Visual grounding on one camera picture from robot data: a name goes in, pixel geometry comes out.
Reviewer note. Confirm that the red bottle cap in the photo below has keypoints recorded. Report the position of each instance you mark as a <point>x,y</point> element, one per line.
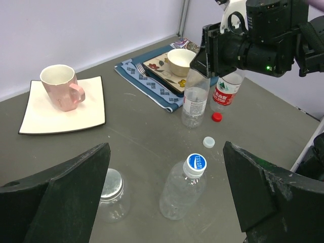
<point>217,117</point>

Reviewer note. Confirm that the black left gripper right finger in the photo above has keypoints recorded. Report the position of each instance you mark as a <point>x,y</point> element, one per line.
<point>273,204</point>

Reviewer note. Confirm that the square floral plate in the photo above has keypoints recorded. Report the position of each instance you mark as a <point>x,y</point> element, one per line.
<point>159,66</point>

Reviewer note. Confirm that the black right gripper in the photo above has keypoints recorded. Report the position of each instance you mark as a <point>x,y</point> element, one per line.
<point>220,54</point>

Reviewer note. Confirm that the metal frame post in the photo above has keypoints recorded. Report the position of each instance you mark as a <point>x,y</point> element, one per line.
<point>183,16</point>

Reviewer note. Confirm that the short clear capped bottle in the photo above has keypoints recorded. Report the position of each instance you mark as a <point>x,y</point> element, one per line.
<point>115,199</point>

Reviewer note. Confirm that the clear bottle with white cap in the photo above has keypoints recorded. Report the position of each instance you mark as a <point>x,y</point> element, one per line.
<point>195,99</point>

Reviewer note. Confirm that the blue patterned placemat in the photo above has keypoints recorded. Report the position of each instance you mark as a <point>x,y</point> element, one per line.
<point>152,86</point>

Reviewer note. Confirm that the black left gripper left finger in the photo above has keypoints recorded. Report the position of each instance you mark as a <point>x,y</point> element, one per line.
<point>58,204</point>

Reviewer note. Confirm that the white bottle cap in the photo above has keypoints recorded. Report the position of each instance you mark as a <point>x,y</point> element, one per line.
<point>208,142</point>

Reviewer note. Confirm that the clear bottle with red label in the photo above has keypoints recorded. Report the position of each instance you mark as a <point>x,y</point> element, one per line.
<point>225,90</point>

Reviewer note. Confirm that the pink ceramic mug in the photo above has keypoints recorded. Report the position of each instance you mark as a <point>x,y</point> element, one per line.
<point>60,83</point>

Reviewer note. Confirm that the white square plate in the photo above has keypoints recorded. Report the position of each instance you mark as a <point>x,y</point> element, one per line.
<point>81,107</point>

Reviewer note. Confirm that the white ceramic bowl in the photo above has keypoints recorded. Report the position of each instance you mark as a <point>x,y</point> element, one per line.
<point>179,61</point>

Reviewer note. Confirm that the clear bottle with blue cap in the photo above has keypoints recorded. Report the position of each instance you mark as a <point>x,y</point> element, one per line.
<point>184,185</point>

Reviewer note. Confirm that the silver fork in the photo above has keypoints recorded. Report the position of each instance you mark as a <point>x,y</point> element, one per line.
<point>141,69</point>

